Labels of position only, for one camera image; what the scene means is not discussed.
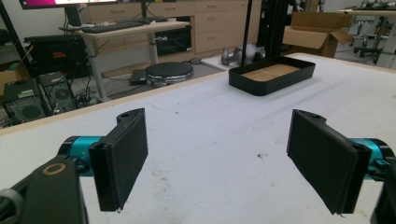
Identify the black metal stand pole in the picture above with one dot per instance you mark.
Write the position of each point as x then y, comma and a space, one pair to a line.
247, 32

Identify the round black stool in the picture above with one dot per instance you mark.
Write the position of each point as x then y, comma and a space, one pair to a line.
169, 72

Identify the computer monitor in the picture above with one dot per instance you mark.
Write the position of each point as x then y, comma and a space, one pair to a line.
62, 3

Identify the open cardboard box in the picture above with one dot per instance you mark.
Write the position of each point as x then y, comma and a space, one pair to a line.
317, 32

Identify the wooden drawer cabinet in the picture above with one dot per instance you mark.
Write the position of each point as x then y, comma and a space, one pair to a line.
214, 25

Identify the black equipment case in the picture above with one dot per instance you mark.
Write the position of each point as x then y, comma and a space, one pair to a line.
56, 54

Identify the black tray with wooden bottom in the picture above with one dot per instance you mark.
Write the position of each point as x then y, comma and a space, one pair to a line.
271, 75

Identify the black flat box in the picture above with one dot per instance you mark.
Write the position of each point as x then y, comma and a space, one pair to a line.
138, 77

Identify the light wooden desk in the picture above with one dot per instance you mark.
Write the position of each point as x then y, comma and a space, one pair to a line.
130, 34

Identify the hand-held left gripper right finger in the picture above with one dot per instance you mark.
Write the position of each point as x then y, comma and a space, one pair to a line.
323, 152

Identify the black keyboard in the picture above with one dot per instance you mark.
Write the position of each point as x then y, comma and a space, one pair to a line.
112, 27

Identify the grey dumbbell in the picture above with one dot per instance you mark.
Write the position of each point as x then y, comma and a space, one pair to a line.
231, 56

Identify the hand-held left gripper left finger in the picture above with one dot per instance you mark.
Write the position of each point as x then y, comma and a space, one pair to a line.
120, 155

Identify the black metal frame column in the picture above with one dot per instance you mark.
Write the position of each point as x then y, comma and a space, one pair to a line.
275, 28

